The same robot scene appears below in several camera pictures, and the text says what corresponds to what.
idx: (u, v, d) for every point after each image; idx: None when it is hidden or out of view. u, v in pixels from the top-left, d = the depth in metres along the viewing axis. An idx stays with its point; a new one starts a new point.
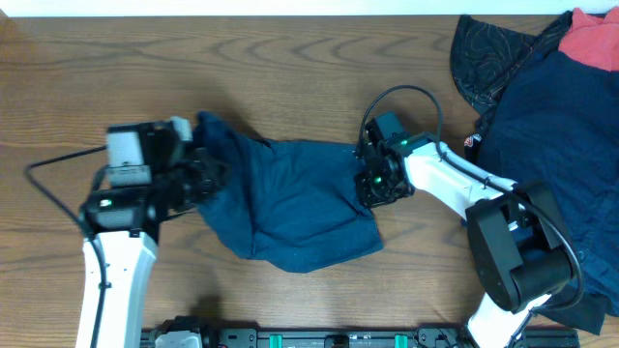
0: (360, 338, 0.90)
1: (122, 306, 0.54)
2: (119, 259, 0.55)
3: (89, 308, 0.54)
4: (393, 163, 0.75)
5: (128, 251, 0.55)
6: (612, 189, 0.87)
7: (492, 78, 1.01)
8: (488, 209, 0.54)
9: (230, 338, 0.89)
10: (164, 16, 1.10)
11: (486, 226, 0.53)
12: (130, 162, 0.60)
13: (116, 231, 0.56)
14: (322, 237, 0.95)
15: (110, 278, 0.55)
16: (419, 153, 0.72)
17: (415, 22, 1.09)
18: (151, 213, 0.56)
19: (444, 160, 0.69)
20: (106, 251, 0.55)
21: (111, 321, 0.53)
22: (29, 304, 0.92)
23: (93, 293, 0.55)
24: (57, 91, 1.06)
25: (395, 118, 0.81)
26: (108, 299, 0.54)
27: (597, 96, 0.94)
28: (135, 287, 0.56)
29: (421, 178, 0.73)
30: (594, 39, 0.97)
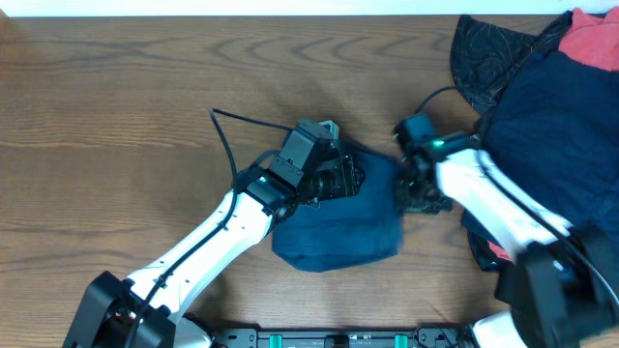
0: (360, 338, 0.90)
1: (223, 249, 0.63)
2: (246, 217, 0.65)
3: (199, 233, 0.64)
4: (423, 163, 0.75)
5: (253, 217, 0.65)
6: (612, 189, 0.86)
7: (493, 78, 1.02)
8: (540, 259, 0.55)
9: (230, 338, 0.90)
10: (164, 15, 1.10)
11: (537, 274, 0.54)
12: (292, 162, 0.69)
13: (251, 205, 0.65)
14: (340, 237, 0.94)
15: (229, 223, 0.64)
16: (457, 163, 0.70)
17: (414, 22, 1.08)
18: (279, 213, 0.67)
19: (486, 176, 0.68)
20: (241, 206, 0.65)
21: (206, 253, 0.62)
22: (29, 303, 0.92)
23: (211, 224, 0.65)
24: (58, 91, 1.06)
25: (427, 121, 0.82)
26: (219, 235, 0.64)
27: (598, 95, 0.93)
28: (238, 246, 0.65)
29: (453, 188, 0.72)
30: (594, 38, 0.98)
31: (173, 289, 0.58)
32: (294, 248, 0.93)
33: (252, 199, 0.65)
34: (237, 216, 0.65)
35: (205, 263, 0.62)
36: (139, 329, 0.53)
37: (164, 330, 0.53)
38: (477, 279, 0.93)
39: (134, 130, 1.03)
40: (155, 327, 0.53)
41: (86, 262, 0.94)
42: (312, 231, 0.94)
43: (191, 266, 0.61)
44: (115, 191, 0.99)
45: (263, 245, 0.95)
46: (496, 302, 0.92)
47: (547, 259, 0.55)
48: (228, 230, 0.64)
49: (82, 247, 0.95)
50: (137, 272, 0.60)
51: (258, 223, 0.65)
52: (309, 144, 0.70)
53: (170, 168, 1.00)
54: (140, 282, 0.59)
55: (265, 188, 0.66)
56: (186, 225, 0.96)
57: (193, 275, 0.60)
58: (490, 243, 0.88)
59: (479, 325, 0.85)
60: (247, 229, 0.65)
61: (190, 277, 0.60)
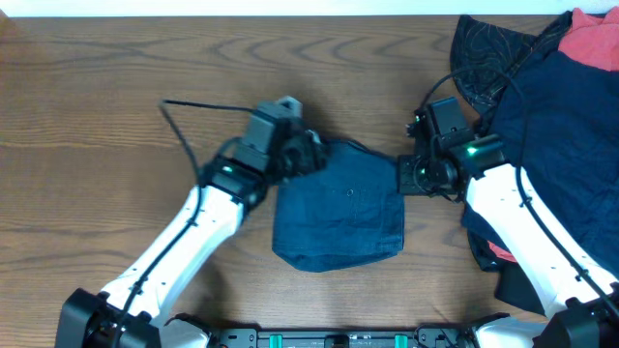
0: (360, 338, 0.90)
1: (196, 245, 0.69)
2: (214, 211, 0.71)
3: (170, 233, 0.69)
4: (451, 171, 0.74)
5: (223, 208, 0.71)
6: (612, 189, 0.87)
7: (493, 78, 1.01)
8: (582, 321, 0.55)
9: (230, 338, 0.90)
10: (164, 16, 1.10)
11: (576, 337, 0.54)
12: (255, 146, 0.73)
13: (221, 193, 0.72)
14: (341, 237, 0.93)
15: (198, 219, 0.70)
16: (492, 184, 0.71)
17: (414, 22, 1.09)
18: (250, 199, 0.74)
19: (524, 205, 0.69)
20: (207, 199, 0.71)
21: (179, 250, 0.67)
22: (29, 303, 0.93)
23: (181, 223, 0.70)
24: (58, 91, 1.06)
25: (456, 106, 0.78)
26: (190, 232, 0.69)
27: (597, 96, 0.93)
28: (213, 238, 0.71)
29: (485, 208, 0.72)
30: (594, 39, 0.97)
31: (150, 292, 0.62)
32: (294, 248, 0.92)
33: (221, 189, 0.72)
34: (206, 209, 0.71)
35: (177, 264, 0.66)
36: (123, 338, 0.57)
37: (148, 335, 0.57)
38: (477, 279, 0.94)
39: (134, 130, 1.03)
40: (141, 337, 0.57)
41: (86, 262, 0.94)
42: (314, 232, 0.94)
43: (164, 269, 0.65)
44: (115, 191, 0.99)
45: (263, 245, 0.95)
46: (496, 302, 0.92)
47: (591, 320, 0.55)
48: (198, 225, 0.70)
49: (82, 247, 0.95)
50: (110, 286, 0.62)
51: (226, 214, 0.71)
52: (269, 129, 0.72)
53: (170, 168, 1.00)
54: (116, 295, 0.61)
55: (232, 177, 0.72)
56: None
57: (168, 275, 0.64)
58: (490, 243, 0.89)
59: (485, 330, 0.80)
60: (217, 222, 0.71)
61: (165, 279, 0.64)
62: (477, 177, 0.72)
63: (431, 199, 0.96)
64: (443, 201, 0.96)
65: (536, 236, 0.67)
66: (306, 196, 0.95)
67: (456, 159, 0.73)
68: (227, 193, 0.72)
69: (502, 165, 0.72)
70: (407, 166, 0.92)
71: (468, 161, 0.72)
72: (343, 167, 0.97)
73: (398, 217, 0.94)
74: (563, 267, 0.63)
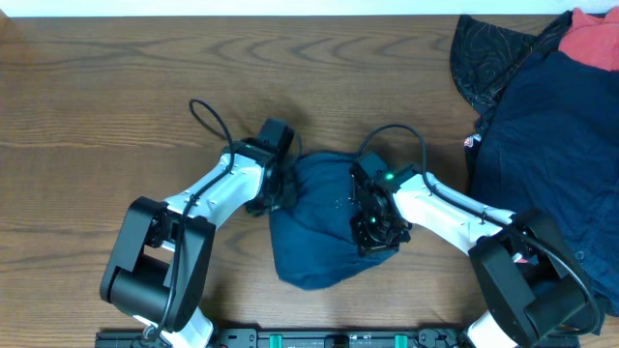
0: (360, 338, 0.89)
1: (233, 187, 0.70)
2: (247, 165, 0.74)
3: (208, 176, 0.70)
4: (381, 199, 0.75)
5: (252, 166, 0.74)
6: (613, 189, 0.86)
7: (492, 78, 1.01)
8: (491, 250, 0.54)
9: (230, 338, 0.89)
10: (164, 15, 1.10)
11: (491, 264, 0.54)
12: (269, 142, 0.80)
13: (248, 160, 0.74)
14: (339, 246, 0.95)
15: (232, 170, 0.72)
16: (405, 188, 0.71)
17: (414, 22, 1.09)
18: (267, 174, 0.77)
19: (433, 193, 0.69)
20: (240, 160, 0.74)
21: (221, 187, 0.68)
22: (28, 303, 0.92)
23: (216, 171, 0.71)
24: (58, 91, 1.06)
25: (377, 157, 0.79)
26: (226, 176, 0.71)
27: (597, 96, 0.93)
28: (242, 188, 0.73)
29: (412, 213, 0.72)
30: (594, 39, 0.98)
31: (204, 206, 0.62)
32: (298, 269, 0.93)
33: (246, 158, 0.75)
34: (241, 169, 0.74)
35: (221, 195, 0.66)
36: (183, 238, 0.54)
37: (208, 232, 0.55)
38: (476, 279, 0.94)
39: (134, 130, 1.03)
40: (197, 230, 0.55)
41: (86, 262, 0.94)
42: (315, 249, 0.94)
43: (212, 193, 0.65)
44: (115, 191, 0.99)
45: (263, 245, 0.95)
46: None
47: (501, 248, 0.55)
48: (235, 174, 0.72)
49: (82, 247, 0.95)
50: (169, 198, 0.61)
51: (255, 172, 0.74)
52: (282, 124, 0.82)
53: (170, 168, 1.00)
54: (175, 205, 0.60)
55: (252, 150, 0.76)
56: None
57: (214, 197, 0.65)
58: None
59: (473, 328, 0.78)
60: (248, 174, 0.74)
61: (214, 200, 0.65)
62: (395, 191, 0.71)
63: None
64: None
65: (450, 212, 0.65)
66: (316, 201, 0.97)
67: (381, 188, 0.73)
68: (252, 159, 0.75)
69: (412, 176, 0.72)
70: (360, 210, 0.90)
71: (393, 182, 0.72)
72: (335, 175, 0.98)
73: None
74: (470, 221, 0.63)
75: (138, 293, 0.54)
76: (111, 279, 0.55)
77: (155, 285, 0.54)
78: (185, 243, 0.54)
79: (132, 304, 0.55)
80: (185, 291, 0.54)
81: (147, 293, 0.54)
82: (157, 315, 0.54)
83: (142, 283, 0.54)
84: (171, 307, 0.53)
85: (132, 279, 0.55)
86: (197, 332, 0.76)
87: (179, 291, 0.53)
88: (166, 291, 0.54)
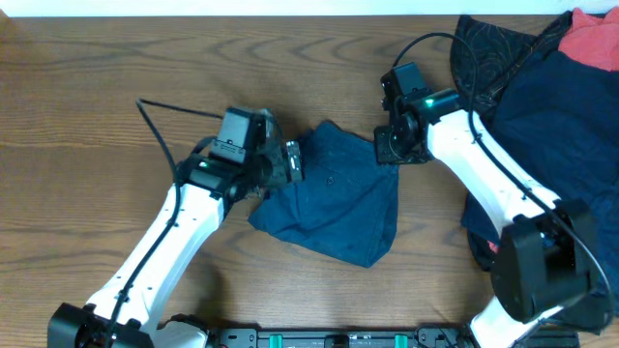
0: (360, 338, 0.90)
1: (177, 249, 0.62)
2: (194, 210, 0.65)
3: (152, 236, 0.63)
4: (411, 122, 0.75)
5: (203, 204, 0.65)
6: (612, 189, 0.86)
7: (492, 79, 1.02)
8: (525, 232, 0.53)
9: (230, 338, 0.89)
10: (164, 15, 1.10)
11: (521, 246, 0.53)
12: (232, 142, 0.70)
13: (199, 190, 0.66)
14: (349, 221, 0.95)
15: (179, 219, 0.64)
16: (447, 128, 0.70)
17: (414, 22, 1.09)
18: (230, 192, 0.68)
19: (475, 142, 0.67)
20: (187, 198, 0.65)
21: (165, 250, 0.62)
22: (28, 303, 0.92)
23: (161, 225, 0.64)
24: (58, 91, 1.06)
25: (415, 71, 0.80)
26: (170, 234, 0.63)
27: (597, 96, 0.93)
28: (200, 230, 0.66)
29: (443, 150, 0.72)
30: (594, 39, 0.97)
31: (136, 300, 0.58)
32: (314, 245, 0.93)
33: (198, 188, 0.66)
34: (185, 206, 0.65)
35: (161, 267, 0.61)
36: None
37: (137, 342, 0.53)
38: (477, 279, 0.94)
39: (134, 130, 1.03)
40: (127, 343, 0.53)
41: (86, 262, 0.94)
42: (330, 225, 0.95)
43: (149, 274, 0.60)
44: (115, 191, 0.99)
45: (263, 245, 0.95)
46: None
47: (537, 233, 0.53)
48: (180, 226, 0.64)
49: (82, 247, 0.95)
50: (98, 297, 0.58)
51: (208, 214, 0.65)
52: (245, 125, 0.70)
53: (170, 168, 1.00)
54: (102, 307, 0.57)
55: (210, 170, 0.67)
56: None
57: (153, 279, 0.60)
58: (490, 244, 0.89)
59: (476, 320, 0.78)
60: (198, 219, 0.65)
61: (154, 283, 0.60)
62: (433, 123, 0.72)
63: (430, 199, 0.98)
64: (442, 201, 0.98)
65: (490, 170, 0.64)
66: (312, 197, 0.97)
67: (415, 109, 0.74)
68: (206, 188, 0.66)
69: (456, 112, 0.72)
70: (383, 136, 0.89)
71: (425, 109, 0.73)
72: (338, 156, 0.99)
73: (396, 192, 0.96)
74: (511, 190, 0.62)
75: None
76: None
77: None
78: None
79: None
80: None
81: None
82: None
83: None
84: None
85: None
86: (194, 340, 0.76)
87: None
88: None
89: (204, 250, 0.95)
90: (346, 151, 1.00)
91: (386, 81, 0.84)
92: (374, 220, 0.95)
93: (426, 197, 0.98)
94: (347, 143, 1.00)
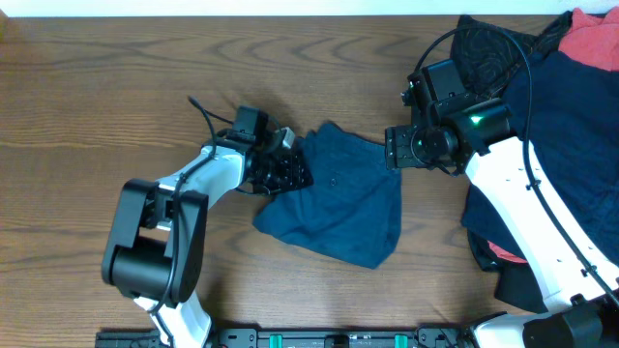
0: (360, 338, 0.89)
1: (221, 172, 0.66)
2: (228, 154, 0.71)
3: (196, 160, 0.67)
4: (451, 140, 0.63)
5: (233, 153, 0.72)
6: (613, 189, 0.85)
7: (492, 78, 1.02)
8: (583, 320, 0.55)
9: (230, 338, 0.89)
10: (164, 16, 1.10)
11: (577, 335, 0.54)
12: (245, 130, 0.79)
13: (228, 151, 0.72)
14: (351, 221, 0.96)
15: (217, 156, 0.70)
16: (497, 160, 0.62)
17: (414, 22, 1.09)
18: (248, 164, 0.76)
19: (532, 187, 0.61)
20: (222, 149, 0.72)
21: (211, 168, 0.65)
22: (28, 303, 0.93)
23: (200, 158, 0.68)
24: (58, 91, 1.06)
25: (452, 72, 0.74)
26: (212, 161, 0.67)
27: (597, 96, 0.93)
28: (229, 172, 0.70)
29: (489, 186, 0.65)
30: (594, 39, 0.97)
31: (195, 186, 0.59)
32: (320, 245, 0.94)
33: (226, 149, 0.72)
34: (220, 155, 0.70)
35: (211, 177, 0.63)
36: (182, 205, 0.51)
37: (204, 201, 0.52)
38: (477, 279, 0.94)
39: (134, 130, 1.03)
40: (191, 198, 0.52)
41: (86, 262, 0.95)
42: (334, 226, 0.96)
43: (201, 175, 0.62)
44: (115, 191, 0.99)
45: (263, 245, 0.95)
46: (496, 302, 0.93)
47: (593, 320, 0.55)
48: (219, 160, 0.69)
49: (82, 247, 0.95)
50: (162, 181, 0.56)
51: (237, 159, 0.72)
52: (252, 114, 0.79)
53: (170, 168, 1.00)
54: (164, 186, 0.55)
55: (231, 145, 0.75)
56: None
57: (204, 179, 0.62)
58: (490, 243, 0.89)
59: (482, 328, 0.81)
60: (232, 160, 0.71)
61: (202, 179, 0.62)
62: (481, 154, 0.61)
63: (430, 199, 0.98)
64: (442, 201, 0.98)
65: (546, 231, 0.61)
66: (315, 198, 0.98)
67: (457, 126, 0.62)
68: (231, 149, 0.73)
69: (508, 139, 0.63)
70: (404, 137, 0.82)
71: (471, 132, 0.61)
72: (340, 157, 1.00)
73: (398, 193, 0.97)
74: (569, 262, 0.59)
75: (138, 271, 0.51)
76: (111, 261, 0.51)
77: (154, 260, 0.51)
78: (182, 212, 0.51)
79: (132, 286, 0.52)
80: (187, 267, 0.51)
81: (146, 269, 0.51)
82: (161, 290, 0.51)
83: (142, 260, 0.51)
84: (174, 277, 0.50)
85: (133, 257, 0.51)
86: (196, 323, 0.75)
87: (180, 259, 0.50)
88: (167, 262, 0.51)
89: (204, 250, 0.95)
90: (349, 152, 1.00)
91: (416, 80, 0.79)
92: (379, 224, 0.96)
93: (427, 196, 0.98)
94: (351, 143, 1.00)
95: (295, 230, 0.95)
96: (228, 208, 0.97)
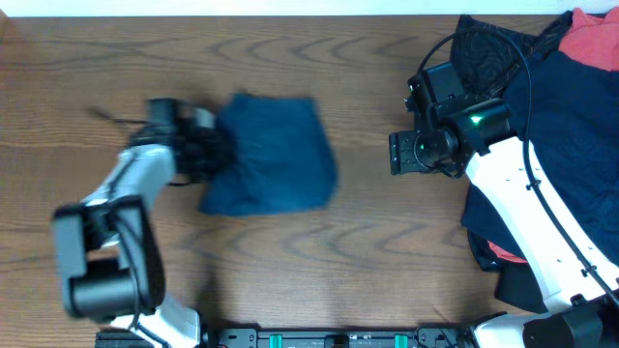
0: (360, 338, 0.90)
1: (148, 169, 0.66)
2: (150, 150, 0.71)
3: (119, 167, 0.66)
4: (451, 140, 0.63)
5: (155, 149, 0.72)
6: (613, 189, 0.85)
7: (493, 78, 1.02)
8: (582, 319, 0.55)
9: (230, 338, 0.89)
10: (164, 15, 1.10)
11: (578, 334, 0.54)
12: (159, 126, 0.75)
13: (146, 147, 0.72)
14: (292, 181, 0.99)
15: (139, 156, 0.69)
16: (497, 159, 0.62)
17: (414, 22, 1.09)
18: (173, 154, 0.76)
19: (532, 188, 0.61)
20: (147, 149, 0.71)
21: (133, 168, 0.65)
22: (29, 303, 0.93)
23: (123, 162, 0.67)
24: (58, 91, 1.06)
25: (451, 74, 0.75)
26: (136, 161, 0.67)
27: (598, 96, 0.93)
28: (159, 164, 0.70)
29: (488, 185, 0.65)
30: (594, 39, 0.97)
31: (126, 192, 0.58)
32: (265, 205, 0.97)
33: (150, 148, 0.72)
34: (147, 153, 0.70)
35: (139, 176, 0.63)
36: (118, 212, 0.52)
37: (135, 200, 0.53)
38: (477, 279, 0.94)
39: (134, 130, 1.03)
40: (124, 204, 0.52)
41: None
42: (276, 186, 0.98)
43: (126, 178, 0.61)
44: None
45: (263, 245, 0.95)
46: (496, 302, 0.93)
47: (592, 320, 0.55)
48: (142, 159, 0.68)
49: None
50: (89, 199, 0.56)
51: (161, 153, 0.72)
52: (165, 104, 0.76)
53: None
54: (94, 202, 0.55)
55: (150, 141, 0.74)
56: (186, 224, 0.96)
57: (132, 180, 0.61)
58: (489, 243, 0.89)
59: (482, 328, 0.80)
60: (159, 156, 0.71)
61: (132, 181, 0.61)
62: (481, 154, 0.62)
63: (430, 199, 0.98)
64: (442, 201, 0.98)
65: (547, 231, 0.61)
66: (255, 162, 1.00)
67: (456, 126, 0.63)
68: (154, 145, 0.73)
69: (509, 138, 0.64)
70: (407, 142, 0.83)
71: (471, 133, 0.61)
72: (280, 120, 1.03)
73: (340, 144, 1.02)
74: (568, 261, 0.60)
75: (101, 293, 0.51)
76: (72, 295, 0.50)
77: (113, 276, 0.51)
78: (120, 218, 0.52)
79: (103, 309, 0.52)
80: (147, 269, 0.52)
81: (109, 286, 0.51)
82: (130, 302, 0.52)
83: (100, 281, 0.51)
84: (139, 283, 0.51)
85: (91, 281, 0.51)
86: (184, 321, 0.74)
87: (139, 265, 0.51)
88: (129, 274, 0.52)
89: (204, 250, 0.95)
90: (284, 115, 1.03)
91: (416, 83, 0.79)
92: (318, 168, 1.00)
93: (427, 196, 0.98)
94: (283, 107, 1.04)
95: (234, 192, 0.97)
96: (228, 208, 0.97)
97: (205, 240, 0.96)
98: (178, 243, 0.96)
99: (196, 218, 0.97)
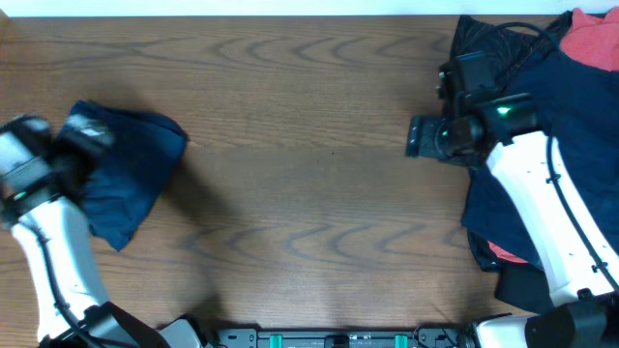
0: (360, 338, 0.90)
1: (72, 227, 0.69)
2: (51, 232, 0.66)
3: (36, 264, 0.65)
4: (477, 129, 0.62)
5: (51, 222, 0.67)
6: (611, 189, 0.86)
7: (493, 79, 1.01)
8: (589, 312, 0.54)
9: (230, 338, 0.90)
10: (163, 15, 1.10)
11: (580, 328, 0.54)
12: None
13: None
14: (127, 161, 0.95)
15: (46, 237, 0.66)
16: (522, 149, 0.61)
17: (414, 22, 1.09)
18: None
19: (550, 182, 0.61)
20: (60, 219, 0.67)
21: (57, 254, 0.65)
22: (33, 304, 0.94)
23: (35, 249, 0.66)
24: (57, 91, 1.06)
25: (484, 63, 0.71)
26: (51, 246, 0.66)
27: (597, 95, 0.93)
28: (67, 232, 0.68)
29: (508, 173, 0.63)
30: (593, 38, 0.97)
31: (73, 299, 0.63)
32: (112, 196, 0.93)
33: (57, 228, 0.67)
34: (57, 223, 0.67)
35: (69, 265, 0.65)
36: (94, 331, 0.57)
37: (106, 311, 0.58)
38: (476, 279, 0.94)
39: None
40: (101, 319, 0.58)
41: None
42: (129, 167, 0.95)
43: (63, 275, 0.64)
44: None
45: (262, 245, 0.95)
46: (496, 302, 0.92)
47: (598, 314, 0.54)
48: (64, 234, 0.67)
49: None
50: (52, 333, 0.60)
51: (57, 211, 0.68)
52: None
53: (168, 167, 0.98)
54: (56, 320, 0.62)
55: None
56: (186, 224, 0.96)
57: (73, 278, 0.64)
58: (490, 243, 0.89)
59: (485, 325, 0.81)
60: (54, 233, 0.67)
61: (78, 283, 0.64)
62: (504, 143, 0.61)
63: (430, 199, 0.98)
64: (442, 201, 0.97)
65: (563, 224, 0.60)
66: None
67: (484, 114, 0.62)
68: None
69: (533, 132, 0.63)
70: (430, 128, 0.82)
71: (497, 124, 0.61)
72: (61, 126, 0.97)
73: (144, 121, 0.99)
74: (579, 255, 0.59)
75: None
76: None
77: None
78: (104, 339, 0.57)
79: None
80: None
81: None
82: None
83: None
84: None
85: None
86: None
87: None
88: None
89: (204, 250, 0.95)
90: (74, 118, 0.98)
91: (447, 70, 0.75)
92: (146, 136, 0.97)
93: (427, 196, 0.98)
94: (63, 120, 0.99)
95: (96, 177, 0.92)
96: (228, 207, 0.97)
97: (205, 240, 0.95)
98: (178, 243, 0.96)
99: (196, 218, 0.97)
